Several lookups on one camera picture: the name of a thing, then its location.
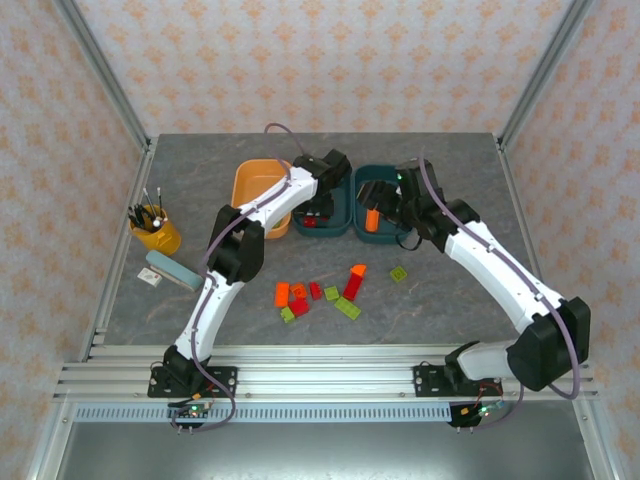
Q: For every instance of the long orange lego brick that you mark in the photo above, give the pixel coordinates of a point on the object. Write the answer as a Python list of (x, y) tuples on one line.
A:
[(282, 294)]

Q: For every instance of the aluminium frame post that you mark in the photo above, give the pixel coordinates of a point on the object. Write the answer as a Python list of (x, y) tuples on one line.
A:
[(107, 75), (541, 75)]

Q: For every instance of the thin white-tipped stick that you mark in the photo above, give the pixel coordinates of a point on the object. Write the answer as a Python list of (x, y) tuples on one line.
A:
[(159, 194), (146, 196)]

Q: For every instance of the orange curved lego piece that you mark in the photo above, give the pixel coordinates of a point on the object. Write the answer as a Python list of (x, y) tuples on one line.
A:
[(371, 220)]

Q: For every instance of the small white card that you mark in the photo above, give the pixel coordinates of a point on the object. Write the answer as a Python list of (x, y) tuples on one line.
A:
[(150, 276)]

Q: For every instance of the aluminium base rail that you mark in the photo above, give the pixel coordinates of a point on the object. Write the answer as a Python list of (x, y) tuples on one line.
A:
[(325, 370)]

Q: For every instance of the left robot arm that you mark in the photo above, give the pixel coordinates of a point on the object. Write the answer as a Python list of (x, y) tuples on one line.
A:
[(210, 310)]

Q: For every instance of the long red lego brick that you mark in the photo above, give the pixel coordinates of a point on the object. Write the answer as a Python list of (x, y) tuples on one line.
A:
[(352, 287)]

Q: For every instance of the yellow pen cup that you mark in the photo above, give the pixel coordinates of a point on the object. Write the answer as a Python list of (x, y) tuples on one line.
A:
[(160, 240)]

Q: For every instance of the large red lego brick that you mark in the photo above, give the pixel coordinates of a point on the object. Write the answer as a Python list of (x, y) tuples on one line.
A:
[(311, 222)]

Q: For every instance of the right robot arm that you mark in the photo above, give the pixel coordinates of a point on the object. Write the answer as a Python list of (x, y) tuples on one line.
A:
[(500, 275)]

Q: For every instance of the white-capped pen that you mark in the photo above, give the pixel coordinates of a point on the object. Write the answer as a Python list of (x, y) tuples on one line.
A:
[(158, 223)]

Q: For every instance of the grey metal panel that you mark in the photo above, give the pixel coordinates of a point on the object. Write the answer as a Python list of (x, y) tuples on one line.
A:
[(325, 450)]

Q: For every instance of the orange plastic container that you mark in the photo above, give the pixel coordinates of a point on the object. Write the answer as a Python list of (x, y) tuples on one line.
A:
[(255, 185)]

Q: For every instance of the small green lego brick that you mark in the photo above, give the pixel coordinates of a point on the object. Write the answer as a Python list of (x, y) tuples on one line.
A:
[(331, 293), (398, 274), (287, 314)]

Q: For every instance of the small orange lego brick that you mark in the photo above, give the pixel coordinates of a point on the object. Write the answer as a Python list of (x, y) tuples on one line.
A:
[(298, 290)]

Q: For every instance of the teal eraser block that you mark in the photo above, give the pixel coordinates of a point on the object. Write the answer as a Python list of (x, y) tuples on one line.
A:
[(175, 270)]

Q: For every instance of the aluminium frame leg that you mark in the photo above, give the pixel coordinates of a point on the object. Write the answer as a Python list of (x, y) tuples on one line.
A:
[(595, 440), (50, 440)]

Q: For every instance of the aluminium table side rail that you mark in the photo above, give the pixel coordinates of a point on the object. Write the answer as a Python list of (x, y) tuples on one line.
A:
[(100, 310), (511, 175)]

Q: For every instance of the teal plastic container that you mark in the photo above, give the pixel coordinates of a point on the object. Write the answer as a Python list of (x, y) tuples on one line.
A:
[(340, 210), (385, 232)]

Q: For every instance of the orange rounded lego piece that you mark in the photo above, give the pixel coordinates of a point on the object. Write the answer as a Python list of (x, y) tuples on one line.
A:
[(358, 270)]

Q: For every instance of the square red lego brick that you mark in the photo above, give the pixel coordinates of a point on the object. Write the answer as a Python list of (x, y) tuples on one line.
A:
[(300, 307)]

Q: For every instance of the black pen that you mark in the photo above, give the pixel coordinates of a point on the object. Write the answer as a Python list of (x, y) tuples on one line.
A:
[(136, 218)]

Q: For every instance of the small circuit board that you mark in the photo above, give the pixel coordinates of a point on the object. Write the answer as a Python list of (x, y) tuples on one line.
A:
[(482, 411), (192, 411)]

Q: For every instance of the small red lego brick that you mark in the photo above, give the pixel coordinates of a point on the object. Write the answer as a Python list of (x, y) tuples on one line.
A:
[(315, 291)]

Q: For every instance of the large green lego brick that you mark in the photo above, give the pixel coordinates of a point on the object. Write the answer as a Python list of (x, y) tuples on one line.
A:
[(347, 308), (279, 226)]

